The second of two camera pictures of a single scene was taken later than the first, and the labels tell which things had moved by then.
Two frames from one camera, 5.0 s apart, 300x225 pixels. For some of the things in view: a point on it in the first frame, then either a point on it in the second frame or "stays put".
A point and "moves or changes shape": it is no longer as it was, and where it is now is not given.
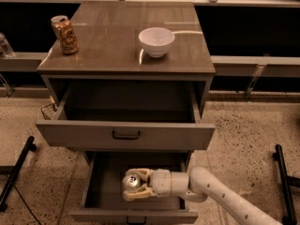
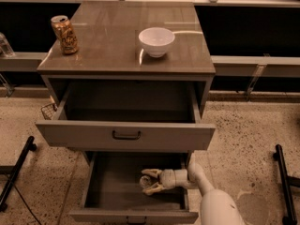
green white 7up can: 130,182 moves or changes shape
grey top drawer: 127,114 stays put
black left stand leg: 29,146 stays put
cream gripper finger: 144,192 to 153,188
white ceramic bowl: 157,40 stays put
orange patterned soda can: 64,30 stays put
